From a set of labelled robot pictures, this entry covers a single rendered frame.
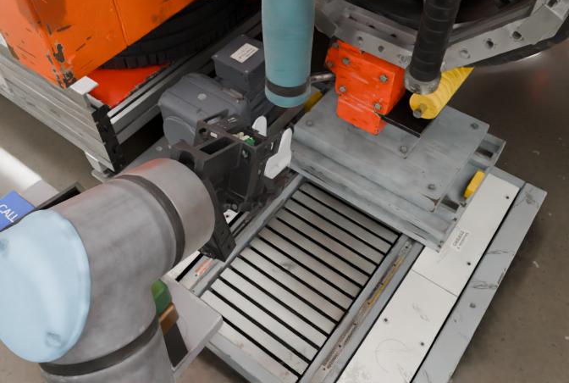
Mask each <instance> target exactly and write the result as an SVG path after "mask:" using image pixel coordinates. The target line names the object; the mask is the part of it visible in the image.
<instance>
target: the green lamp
mask: <svg viewBox="0 0 569 383"><path fill-rule="evenodd" d="M151 290H152V295H153V298H154V302H155V304H156V310H157V316H158V315H159V314H160V313H161V312H162V311H163V310H164V309H165V308H166V307H167V306H168V305H169V304H170V303H171V302H172V296H171V294H170V291H169V289H168V286H167V285H166V284H165V283H164V282H163V281H161V280H160V279H159V280H157V281H156V282H155V283H153V284H152V287H151Z"/></svg>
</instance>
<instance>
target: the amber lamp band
mask: <svg viewBox="0 0 569 383"><path fill-rule="evenodd" d="M158 318H159V322H160V325H161V329H162V333H163V335H165V334H166V333H167V331H168V330H169V329H170V328H171V327H172V326H173V325H174V324H175V322H176V321H177V320H178V319H179V314H178V311H177V309H176V307H175V305H174V303H172V302H171V303H170V304H169V306H168V307H167V309H166V310H165V311H164V312H163V313H162V314H161V315H160V316H159V317H158Z"/></svg>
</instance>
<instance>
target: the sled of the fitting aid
mask: <svg viewBox="0 0 569 383"><path fill-rule="evenodd" d="M335 82H336V79H334V80H331V81H330V82H329V83H328V84H327V85H326V86H325V87H324V88H323V89H322V90H321V91H320V92H316V93H315V94H314V95H313V96H312V97H311V98H310V99H309V100H308V101H307V102H306V103H305V104H304V108H303V109H302V110H301V111H300V112H299V113H298V114H297V115H296V116H295V117H294V118H293V119H292V120H291V121H290V122H289V123H288V124H287V125H286V126H284V127H283V128H282V129H281V130H280V131H279V132H278V133H277V134H279V133H282V134H284V133H285V131H286V130H287V129H288V128H291V130H292V135H291V141H290V150H291V159H290V166H289V167H290V168H291V169H293V170H295V171H296V172H298V173H300V174H302V175H304V176H306V177H307V178H308V179H310V180H312V181H314V182H316V183H318V184H319V185H320V186H323V187H324V188H326V189H328V190H330V191H331V192H333V193H335V194H336V195H338V196H340V197H342V198H344V199H345V200H346V201H348V202H350V203H352V204H354V205H356V206H357V207H358V208H361V209H363V210H364V211H366V212H368V213H370V214H371V215H373V216H375V217H376V218H378V219H381V220H382V221H383V222H385V223H386V224H388V225H391V226H392V227H394V228H396V229H397V230H399V231H401V232H403V233H404V234H406V235H408V236H409V237H411V238H413V239H415V240H416V241H419V242H420V243H422V244H423V245H425V246H426V247H429V248H431V249H432V250H434V251H435V252H437V253H439V252H440V250H441V248H442V247H443V245H444V244H445V242H446V241H447V239H448V238H449V236H450V234H451V232H452V231H453V230H454V229H455V227H456V225H457V223H458V222H459V220H460V218H461V217H462V215H463V214H464V213H465V211H466V209H467V207H468V206H469V204H470V202H471V201H472V200H473V198H474V196H475V195H476V193H477V192H478V190H479V188H480V186H481V185H482V184H483V182H484V180H485V179H486V177H487V176H488V174H489V172H490V170H491V169H492V168H493V167H494V164H495V163H496V161H497V160H498V158H499V156H500V154H501V152H502V150H503V148H504V146H505V144H506V141H504V140H502V139H500V138H498V137H496V136H493V135H491V134H489V133H486V135H485V137H484V139H483V140H482V141H481V143H480V144H479V146H478V148H477V149H476V151H475V152H474V154H473V155H472V156H471V158H470V159H469V160H468V162H467V164H466V165H465V167H464V168H463V170H462V171H461V173H460V174H459V175H458V177H457V178H456V180H455V182H454V183H453V185H452V186H451V188H450V189H449V190H448V192H447V193H446V195H445V196H444V198H443V199H442V201H441V202H440V204H439V206H438V207H437V208H436V209H435V211H434V212H433V213H432V212H430V211H428V210H427V209H425V208H423V207H421V206H419V205H417V204H416V203H414V202H412V201H410V200H408V199H407V198H405V197H403V196H401V195H399V194H398V193H396V192H394V191H391V190H390V189H389V188H387V187H385V186H382V185H380V184H379V183H378V182H376V181H374V180H371V179H370V178H368V177H366V176H365V175H362V174H361V173H359V172H357V171H355V170H353V169H352V168H350V167H348V166H346V165H344V164H342V163H341V162H339V161H337V160H335V159H333V158H331V157H330V156H328V155H326V154H324V153H322V152H320V151H318V150H317V149H315V148H314V147H311V146H309V145H307V144H306V143H305V142H302V141H300V140H298V139H296V138H295V137H294V125H295V124H296V123H297V122H298V121H299V120H300V119H301V118H302V117H303V116H304V115H305V114H306V113H307V112H308V111H309V110H310V109H311V108H312V107H313V106H314V105H315V104H316V103H317V102H318V101H319V100H320V99H321V98H322V97H323V96H324V95H325V94H326V93H327V92H328V91H329V90H330V89H331V88H332V87H333V86H334V85H335ZM277 134H276V135H277Z"/></svg>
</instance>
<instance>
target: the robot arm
mask: <svg viewBox="0 0 569 383"><path fill-rule="evenodd" d="M228 114H229V109H228V108H226V109H224V110H221V111H219V112H217V113H215V114H211V115H209V116H207V117H205V118H203V119H199V120H198V121H197V123H196V134H195V139H194V144H193V146H191V145H189V144H187V143H185V142H183V141H180V142H177V143H175V144H173V145H172V146H171V152H170V158H157V159H153V160H151V161H149V162H146V163H144V164H142V165H140V166H138V167H136V168H133V169H131V170H129V171H127V172H125V173H123V174H121V175H118V176H116V177H115V178H113V179H111V180H108V181H106V182H104V183H102V184H101V185H99V186H95V187H93V188H91V189H90V190H88V191H84V192H82V193H81V194H79V195H77V196H75V197H72V198H70V199H68V200H66V201H64V202H62V203H59V204H57V205H55V206H53V207H51V208H48V209H46V210H39V211H35V212H34V213H32V214H29V215H27V216H26V217H24V218H23V219H22V220H21V221H20V222H19V223H18V224H16V225H14V226H12V227H10V228H8V229H6V230H4V231H2V232H0V339H1V340H2V341H3V343H4V344H5V345H6V346H7V347H8V348H9V349H10V350H11V351H12V352H14V353H15V354H17V355H18V356H20V357H21V358H23V359H26V360H28V361H31V362H37V363H38V364H39V367H40V370H41V374H42V377H43V379H44V381H45V383H175V381H174V375H173V371H172V368H171V364H170V362H169V358H168V352H167V348H166V345H165V341H164V338H163V333H162V329H161V325H160V322H159V318H158V316H157V310H156V304H155V302H154V298H153V295H152V290H151V287H152V284H153V283H155V282H156V281H157V280H159V279H160V278H162V277H163V276H164V275H166V274H167V273H168V272H169V271H170V270H171V269H173V268H174V267H175V266H177V265H178V264H180V263H181V262H182V261H184V260H185V259H186V258H188V257H189V256H190V255H191V254H193V253H194V252H196V251H198V252H199V253H202V254H203V255H205V256H206V257H208V258H211V259H218V260H220V261H222V262H224V263H225V262H226V260H227V259H228V257H229V255H230V254H231V253H232V252H233V250H234V249H235V246H236V243H235V239H234V237H233V235H232V233H231V230H230V228H229V225H228V223H227V220H226V218H225V216H224V213H226V212H227V211H228V209H230V210H232V211H234V212H236V213H239V212H245V211H246V212H251V209H252V208H256V207H257V206H258V205H259V204H261V205H263V206H266V205H267V204H268V203H269V202H271V201H273V200H274V199H276V198H278V197H279V196H280V195H281V194H282V192H283V190H284V187H285V180H286V176H287V173H288V169H289V166H290V159H291V150H290V141H291V135H292V130H291V128H288V129H287V130H286V131H285V132H284V134H282V133H279V134H277V135H276V136H273V137H271V138H270V139H269V137H267V121H266V118H265V117H264V116H261V117H259V118H258V119H257V120H256V121H255V123H254V125H253V126H252V127H251V126H247V124H248V119H247V118H244V117H242V116H239V115H238V114H232V115H230V116H229V117H228ZM218 116H220V118H219V121H217V122H215V123H213V124H208V123H207V122H208V121H209V120H211V119H215V118H217V117H218ZM207 129H208V132H206V130H207Z"/></svg>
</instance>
